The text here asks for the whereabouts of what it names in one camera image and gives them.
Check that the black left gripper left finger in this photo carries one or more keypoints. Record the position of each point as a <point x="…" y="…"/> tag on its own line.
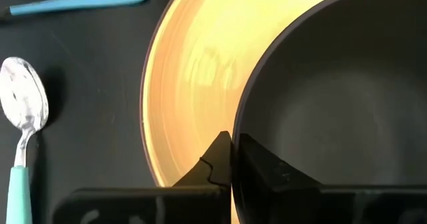
<point x="217" y="167"/>

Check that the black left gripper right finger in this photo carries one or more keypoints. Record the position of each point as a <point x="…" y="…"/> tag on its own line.
<point x="267" y="184"/>

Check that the black bowl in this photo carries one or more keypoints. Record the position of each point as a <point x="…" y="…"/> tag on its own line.
<point x="333" y="84"/>

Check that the yellow plate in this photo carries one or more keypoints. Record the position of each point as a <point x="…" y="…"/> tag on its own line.
<point x="187" y="84"/>

